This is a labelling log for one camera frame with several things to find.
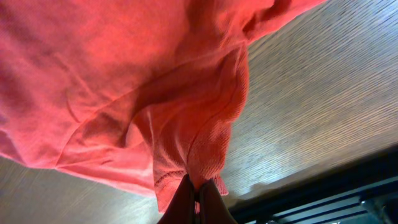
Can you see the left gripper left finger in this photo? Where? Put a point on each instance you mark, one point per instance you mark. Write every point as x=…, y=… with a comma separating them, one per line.
x=181, y=209

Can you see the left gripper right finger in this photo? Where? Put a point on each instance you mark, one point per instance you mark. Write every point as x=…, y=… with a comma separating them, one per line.
x=212, y=207

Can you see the orange FRAM t-shirt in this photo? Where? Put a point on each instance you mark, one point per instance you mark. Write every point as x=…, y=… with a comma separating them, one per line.
x=131, y=94

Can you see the black table edge frame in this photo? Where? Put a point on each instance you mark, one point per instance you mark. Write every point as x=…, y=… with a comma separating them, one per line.
x=362, y=191

